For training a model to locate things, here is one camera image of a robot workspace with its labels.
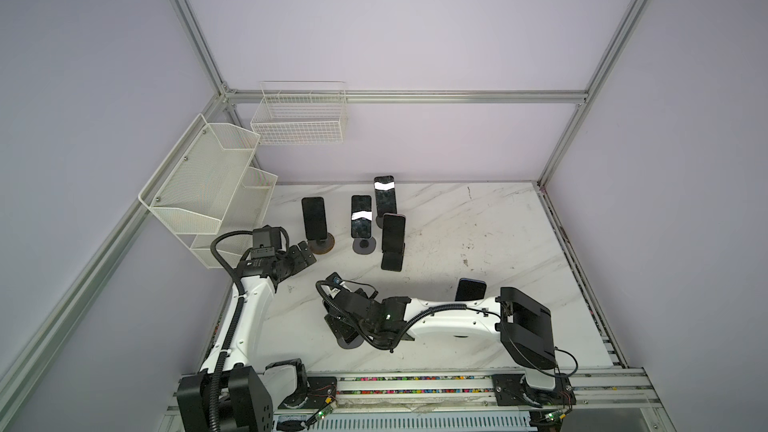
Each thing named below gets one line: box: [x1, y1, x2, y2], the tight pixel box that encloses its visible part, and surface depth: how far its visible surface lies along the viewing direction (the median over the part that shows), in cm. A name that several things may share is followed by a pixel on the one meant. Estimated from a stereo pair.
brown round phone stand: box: [308, 232, 335, 255], surface depth 103 cm
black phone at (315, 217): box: [302, 196, 327, 240], surface depth 97 cm
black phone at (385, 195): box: [374, 175, 397, 217], surface depth 103 cm
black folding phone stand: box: [381, 242, 405, 272], surface depth 100 cm
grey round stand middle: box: [352, 237, 376, 255], surface depth 104 cm
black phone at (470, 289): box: [455, 278, 487, 301], surface depth 76 cm
